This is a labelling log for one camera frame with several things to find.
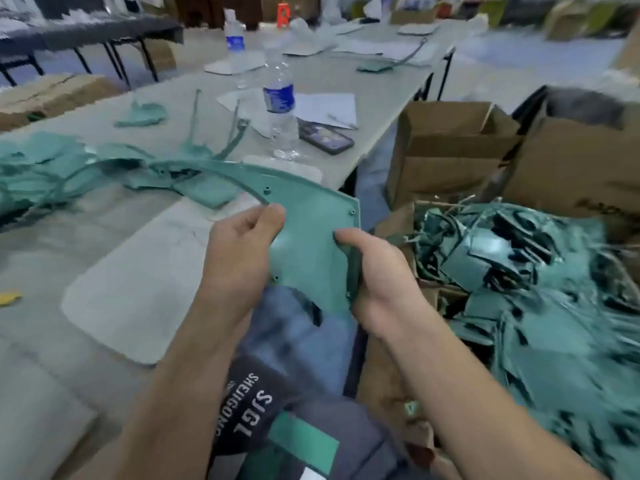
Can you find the white foam sheet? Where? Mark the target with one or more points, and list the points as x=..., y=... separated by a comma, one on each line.
x=232, y=65
x=150, y=285

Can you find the single green plastic part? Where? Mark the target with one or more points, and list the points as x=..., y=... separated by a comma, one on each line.
x=310, y=235

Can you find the person's left hand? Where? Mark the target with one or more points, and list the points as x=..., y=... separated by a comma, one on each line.
x=240, y=260

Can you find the long grey work table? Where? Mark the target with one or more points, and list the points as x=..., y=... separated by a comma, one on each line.
x=80, y=35

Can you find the clear blue-label water bottle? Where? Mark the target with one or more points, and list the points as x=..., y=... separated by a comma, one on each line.
x=236, y=45
x=281, y=100

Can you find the small cardboard box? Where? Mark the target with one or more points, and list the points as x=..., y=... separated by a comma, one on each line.
x=445, y=155

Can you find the person's left forearm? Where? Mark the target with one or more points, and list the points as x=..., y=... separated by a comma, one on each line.
x=185, y=400

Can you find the box of green parts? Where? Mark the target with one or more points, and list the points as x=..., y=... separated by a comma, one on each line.
x=385, y=375

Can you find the printed brown cardboard box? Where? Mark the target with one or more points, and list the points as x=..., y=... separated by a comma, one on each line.
x=580, y=170

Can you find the dark grey jacket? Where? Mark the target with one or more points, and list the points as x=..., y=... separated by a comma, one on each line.
x=590, y=103

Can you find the black metal table legs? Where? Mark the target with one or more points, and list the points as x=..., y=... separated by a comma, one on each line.
x=400, y=125

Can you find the white paper sheet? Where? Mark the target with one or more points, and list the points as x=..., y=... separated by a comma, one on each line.
x=320, y=108

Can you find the person's right hand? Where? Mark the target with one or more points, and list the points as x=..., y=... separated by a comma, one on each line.
x=380, y=285

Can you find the pile of green plastic parts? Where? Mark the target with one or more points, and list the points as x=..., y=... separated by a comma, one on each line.
x=60, y=170

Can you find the black smartphone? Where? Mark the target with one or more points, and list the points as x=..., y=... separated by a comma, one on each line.
x=326, y=138

